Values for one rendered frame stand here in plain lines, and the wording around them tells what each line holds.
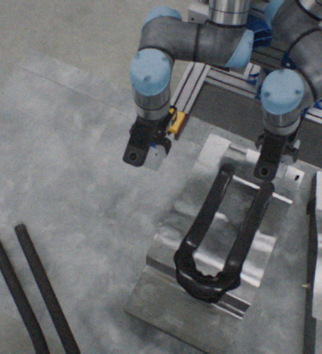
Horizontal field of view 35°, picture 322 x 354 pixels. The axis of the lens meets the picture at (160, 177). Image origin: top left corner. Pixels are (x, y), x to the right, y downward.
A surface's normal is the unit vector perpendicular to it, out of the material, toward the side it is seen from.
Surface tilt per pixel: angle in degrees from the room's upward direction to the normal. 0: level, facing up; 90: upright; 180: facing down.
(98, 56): 0
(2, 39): 0
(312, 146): 0
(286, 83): 11
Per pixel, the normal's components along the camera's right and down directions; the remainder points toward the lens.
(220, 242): 0.19, -0.72
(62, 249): -0.02, -0.37
